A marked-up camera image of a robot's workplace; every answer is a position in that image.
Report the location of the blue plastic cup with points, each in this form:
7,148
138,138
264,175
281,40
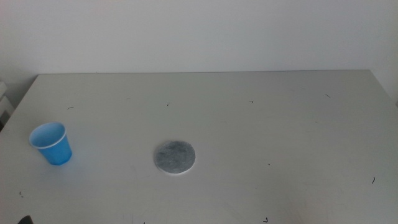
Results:
56,154

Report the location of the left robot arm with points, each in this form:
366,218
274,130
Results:
25,220

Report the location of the round grey cup mat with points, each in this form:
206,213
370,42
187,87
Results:
174,157

